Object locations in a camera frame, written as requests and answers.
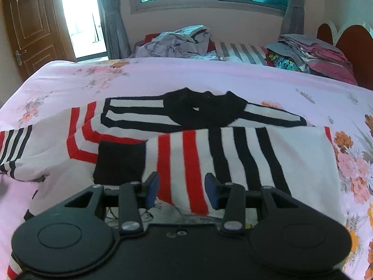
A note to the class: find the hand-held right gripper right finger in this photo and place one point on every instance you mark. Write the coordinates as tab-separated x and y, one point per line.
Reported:
210	193

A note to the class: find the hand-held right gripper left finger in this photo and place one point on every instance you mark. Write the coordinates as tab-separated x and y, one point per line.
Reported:
152	189

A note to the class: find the red black striped white sweater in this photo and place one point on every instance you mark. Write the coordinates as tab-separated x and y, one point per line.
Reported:
186	154

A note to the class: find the pile of grey clothes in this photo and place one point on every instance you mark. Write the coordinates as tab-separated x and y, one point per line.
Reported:
177	42

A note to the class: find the stack of folded clothes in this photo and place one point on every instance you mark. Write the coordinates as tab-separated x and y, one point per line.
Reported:
317	55

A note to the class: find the pink floral bedsheet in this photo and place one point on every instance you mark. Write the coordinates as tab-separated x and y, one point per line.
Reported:
204	74

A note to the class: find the grey striped white pillow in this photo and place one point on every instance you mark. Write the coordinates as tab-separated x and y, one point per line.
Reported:
242	52

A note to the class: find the grey curtain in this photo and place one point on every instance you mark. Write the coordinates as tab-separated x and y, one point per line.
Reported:
112	14
293	5

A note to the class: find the teal cloth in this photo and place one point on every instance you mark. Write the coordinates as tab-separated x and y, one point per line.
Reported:
269	0

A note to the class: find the brown wooden door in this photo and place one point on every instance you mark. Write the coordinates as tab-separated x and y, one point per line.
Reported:
32	20

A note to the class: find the brown wooden headboard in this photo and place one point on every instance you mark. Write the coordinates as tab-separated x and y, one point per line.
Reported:
354	40

